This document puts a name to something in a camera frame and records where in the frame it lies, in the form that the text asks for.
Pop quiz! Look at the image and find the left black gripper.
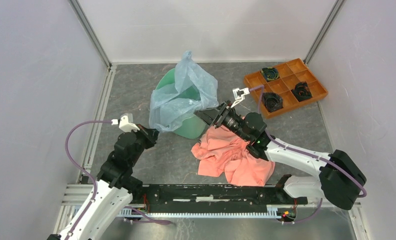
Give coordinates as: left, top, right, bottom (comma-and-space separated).
128, 123, 160, 166

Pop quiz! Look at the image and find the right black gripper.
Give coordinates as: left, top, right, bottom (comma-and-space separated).
194, 100, 251, 143

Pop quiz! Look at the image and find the light blue plastic trash bag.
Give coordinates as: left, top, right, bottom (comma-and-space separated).
148, 50, 219, 132

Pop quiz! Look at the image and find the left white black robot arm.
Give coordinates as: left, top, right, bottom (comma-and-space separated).
48, 124, 159, 240

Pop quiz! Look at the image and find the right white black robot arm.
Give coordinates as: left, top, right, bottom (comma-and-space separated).
194, 101, 368, 210

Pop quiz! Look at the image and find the green plastic trash bin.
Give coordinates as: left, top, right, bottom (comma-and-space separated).
155, 68, 207, 139

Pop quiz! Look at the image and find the salmon pink cloth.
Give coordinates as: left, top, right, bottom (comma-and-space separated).
191, 126, 275, 187

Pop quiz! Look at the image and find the black round part front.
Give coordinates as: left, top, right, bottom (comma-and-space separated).
262, 92, 283, 113

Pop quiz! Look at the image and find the black round part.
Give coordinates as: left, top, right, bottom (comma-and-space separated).
262, 92, 283, 113
291, 81, 313, 102

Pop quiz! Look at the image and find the black coil with yellow-green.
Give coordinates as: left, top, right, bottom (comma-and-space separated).
260, 67, 280, 82

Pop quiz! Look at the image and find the orange compartment tray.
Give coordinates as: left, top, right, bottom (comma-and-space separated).
243, 58, 328, 119

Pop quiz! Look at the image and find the black round part right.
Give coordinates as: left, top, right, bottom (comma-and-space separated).
291, 81, 313, 102

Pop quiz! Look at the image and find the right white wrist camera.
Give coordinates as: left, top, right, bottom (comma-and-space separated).
230, 87, 250, 109

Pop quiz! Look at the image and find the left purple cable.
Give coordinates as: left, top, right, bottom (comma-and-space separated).
64, 119, 119, 240

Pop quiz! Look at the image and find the purple cable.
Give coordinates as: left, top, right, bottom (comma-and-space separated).
247, 85, 368, 199
64, 119, 119, 240

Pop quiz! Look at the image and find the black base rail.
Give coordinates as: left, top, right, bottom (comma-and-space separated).
118, 184, 308, 220

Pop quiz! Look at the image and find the left aluminium frame post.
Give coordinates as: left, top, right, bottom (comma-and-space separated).
68, 0, 112, 69

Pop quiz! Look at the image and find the aluminium frame post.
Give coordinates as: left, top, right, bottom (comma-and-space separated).
68, 0, 112, 69
303, 0, 346, 65

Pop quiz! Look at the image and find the right aluminium frame post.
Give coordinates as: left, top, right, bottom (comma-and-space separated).
303, 0, 346, 65

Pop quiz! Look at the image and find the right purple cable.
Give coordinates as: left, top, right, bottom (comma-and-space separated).
247, 85, 368, 199

